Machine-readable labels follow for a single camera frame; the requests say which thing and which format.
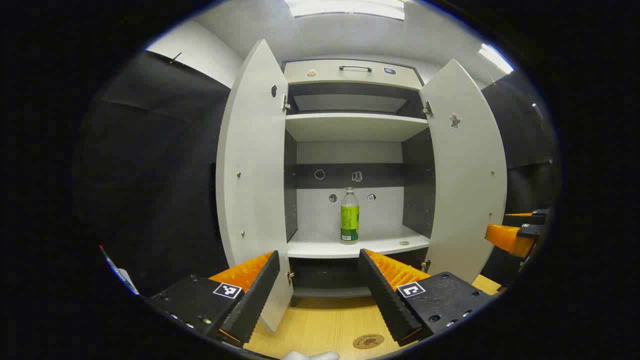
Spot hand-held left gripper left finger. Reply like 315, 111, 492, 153
149, 250, 282, 348

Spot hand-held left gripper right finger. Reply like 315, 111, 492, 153
358, 247, 494, 347

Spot round brown coaster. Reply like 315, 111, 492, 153
353, 334, 385, 350

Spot grey cabinet door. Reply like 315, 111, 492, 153
419, 59, 508, 285
216, 39, 295, 333

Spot green label plastic bottle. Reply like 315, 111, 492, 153
340, 187, 360, 245

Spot grey cabinet with shelves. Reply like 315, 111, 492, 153
282, 59, 436, 301

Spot grey cabinet drawer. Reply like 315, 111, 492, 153
283, 59, 425, 91

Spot black backdrop cloth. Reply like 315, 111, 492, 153
75, 50, 558, 296

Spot ceiling light panel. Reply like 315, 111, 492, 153
477, 42, 515, 75
285, 0, 406, 21

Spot white object with cables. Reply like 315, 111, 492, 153
99, 244, 139, 296

